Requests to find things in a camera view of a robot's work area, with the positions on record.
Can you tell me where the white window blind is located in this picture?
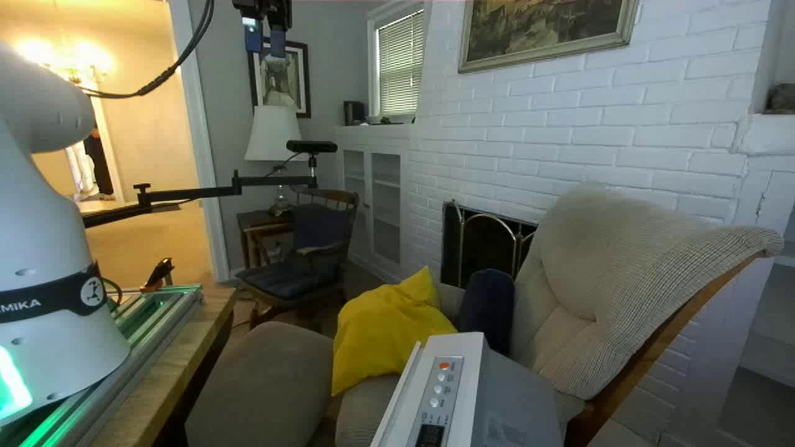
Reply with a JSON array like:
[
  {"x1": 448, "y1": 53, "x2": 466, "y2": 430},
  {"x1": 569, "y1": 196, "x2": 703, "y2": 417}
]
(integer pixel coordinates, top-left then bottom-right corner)
[{"x1": 369, "y1": 0, "x2": 426, "y2": 119}]

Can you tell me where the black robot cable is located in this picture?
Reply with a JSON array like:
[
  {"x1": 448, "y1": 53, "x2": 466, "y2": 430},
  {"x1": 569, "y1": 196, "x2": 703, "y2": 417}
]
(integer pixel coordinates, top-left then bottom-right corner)
[{"x1": 85, "y1": 0, "x2": 218, "y2": 102}]

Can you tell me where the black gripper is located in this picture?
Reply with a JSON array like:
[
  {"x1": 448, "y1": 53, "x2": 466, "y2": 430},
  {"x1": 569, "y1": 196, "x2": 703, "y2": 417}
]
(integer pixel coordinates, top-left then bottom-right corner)
[{"x1": 231, "y1": 0, "x2": 290, "y2": 56}]

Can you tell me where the white shade table lamp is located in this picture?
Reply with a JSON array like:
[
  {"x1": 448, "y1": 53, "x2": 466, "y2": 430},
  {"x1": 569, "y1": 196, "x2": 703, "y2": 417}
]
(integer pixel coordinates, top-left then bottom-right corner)
[{"x1": 247, "y1": 103, "x2": 300, "y2": 160}]

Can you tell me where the yellow cushion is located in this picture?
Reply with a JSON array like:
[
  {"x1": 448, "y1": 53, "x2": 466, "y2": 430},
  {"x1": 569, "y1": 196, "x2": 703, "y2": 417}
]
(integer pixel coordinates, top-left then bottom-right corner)
[{"x1": 331, "y1": 264, "x2": 454, "y2": 396}]

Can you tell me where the dark wooden rocking chair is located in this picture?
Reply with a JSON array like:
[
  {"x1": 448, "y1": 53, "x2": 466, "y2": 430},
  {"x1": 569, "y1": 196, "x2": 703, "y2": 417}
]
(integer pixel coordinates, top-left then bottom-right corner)
[{"x1": 237, "y1": 189, "x2": 359, "y2": 328}]

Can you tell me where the dark blue cushion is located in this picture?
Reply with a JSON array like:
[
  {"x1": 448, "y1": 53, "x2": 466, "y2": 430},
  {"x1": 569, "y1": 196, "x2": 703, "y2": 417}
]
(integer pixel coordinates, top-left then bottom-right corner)
[{"x1": 457, "y1": 268, "x2": 514, "y2": 354}]

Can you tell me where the grey-brown sofa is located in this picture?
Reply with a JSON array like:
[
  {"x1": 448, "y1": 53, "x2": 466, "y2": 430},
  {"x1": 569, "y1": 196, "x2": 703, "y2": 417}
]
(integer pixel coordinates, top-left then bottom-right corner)
[{"x1": 184, "y1": 323, "x2": 331, "y2": 447}]

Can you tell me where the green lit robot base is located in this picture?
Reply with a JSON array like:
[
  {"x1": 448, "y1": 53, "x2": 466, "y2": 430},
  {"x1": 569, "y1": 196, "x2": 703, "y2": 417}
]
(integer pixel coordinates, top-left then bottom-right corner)
[{"x1": 0, "y1": 286, "x2": 202, "y2": 447}]

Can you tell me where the wooden table edge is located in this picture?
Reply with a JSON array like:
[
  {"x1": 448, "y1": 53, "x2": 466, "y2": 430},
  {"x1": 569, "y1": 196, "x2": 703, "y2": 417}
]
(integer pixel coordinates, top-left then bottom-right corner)
[{"x1": 82, "y1": 288, "x2": 233, "y2": 447}]

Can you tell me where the white built-in cabinet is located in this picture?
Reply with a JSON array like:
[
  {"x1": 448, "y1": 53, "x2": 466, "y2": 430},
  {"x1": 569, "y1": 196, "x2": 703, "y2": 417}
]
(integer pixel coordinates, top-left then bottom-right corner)
[{"x1": 339, "y1": 125, "x2": 408, "y2": 278}]

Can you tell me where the black fireplace screen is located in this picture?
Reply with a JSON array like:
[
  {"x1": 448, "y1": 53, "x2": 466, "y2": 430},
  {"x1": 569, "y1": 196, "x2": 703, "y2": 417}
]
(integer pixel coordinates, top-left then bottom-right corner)
[{"x1": 441, "y1": 201, "x2": 536, "y2": 288}]

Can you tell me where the framed portrait picture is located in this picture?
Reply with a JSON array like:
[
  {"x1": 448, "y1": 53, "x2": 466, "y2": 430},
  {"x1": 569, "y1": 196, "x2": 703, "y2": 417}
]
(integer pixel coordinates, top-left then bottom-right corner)
[{"x1": 248, "y1": 39, "x2": 312, "y2": 119}]

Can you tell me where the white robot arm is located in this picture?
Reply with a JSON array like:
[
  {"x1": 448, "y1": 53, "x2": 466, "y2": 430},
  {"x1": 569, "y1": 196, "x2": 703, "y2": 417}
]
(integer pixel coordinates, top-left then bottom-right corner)
[{"x1": 0, "y1": 45, "x2": 133, "y2": 423}]

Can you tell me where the white portable air conditioner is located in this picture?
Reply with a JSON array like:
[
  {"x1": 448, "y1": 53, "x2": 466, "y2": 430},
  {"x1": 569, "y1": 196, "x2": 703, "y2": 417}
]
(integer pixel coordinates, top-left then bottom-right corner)
[{"x1": 370, "y1": 333, "x2": 564, "y2": 447}]

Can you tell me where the framed landscape painting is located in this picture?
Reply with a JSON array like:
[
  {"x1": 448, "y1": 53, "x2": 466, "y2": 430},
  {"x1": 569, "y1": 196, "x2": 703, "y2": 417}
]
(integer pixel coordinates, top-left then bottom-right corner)
[{"x1": 461, "y1": 0, "x2": 639, "y2": 71}]

